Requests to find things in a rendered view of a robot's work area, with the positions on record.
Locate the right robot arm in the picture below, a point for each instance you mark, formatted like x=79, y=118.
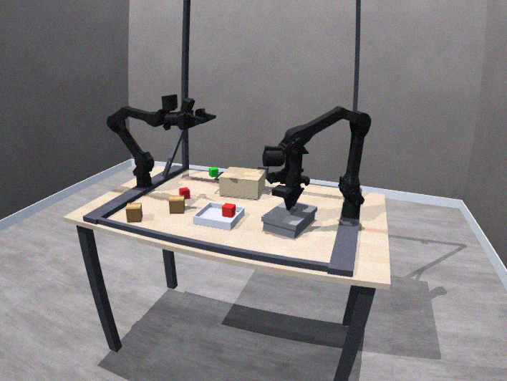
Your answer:
x=144, y=161

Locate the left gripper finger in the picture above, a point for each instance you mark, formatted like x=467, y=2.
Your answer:
x=289, y=202
x=298, y=193

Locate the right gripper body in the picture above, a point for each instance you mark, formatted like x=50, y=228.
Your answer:
x=180, y=119

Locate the green block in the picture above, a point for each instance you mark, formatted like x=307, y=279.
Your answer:
x=213, y=172

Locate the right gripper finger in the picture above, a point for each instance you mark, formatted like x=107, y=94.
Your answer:
x=206, y=115
x=193, y=121

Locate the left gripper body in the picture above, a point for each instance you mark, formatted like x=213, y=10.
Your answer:
x=292, y=179

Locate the red block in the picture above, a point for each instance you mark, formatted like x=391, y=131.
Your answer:
x=184, y=191
x=228, y=210

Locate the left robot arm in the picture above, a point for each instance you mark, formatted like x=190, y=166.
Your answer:
x=293, y=146

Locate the brown cardboard box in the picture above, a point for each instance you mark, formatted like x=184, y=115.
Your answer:
x=177, y=204
x=134, y=212

